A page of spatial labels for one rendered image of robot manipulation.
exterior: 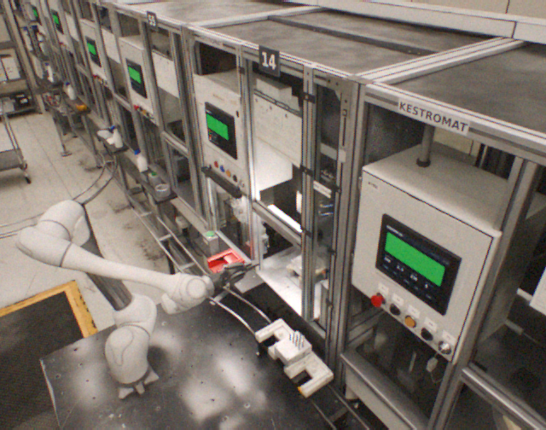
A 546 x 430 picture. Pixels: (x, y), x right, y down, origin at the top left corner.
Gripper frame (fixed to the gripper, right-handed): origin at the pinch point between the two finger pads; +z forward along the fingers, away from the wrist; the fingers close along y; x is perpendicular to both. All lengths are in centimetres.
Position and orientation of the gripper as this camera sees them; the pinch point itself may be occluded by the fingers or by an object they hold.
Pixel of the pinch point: (251, 264)
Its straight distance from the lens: 187.7
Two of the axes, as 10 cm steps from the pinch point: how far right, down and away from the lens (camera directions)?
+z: 8.2, -3.4, 4.6
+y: -0.2, -8.2, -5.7
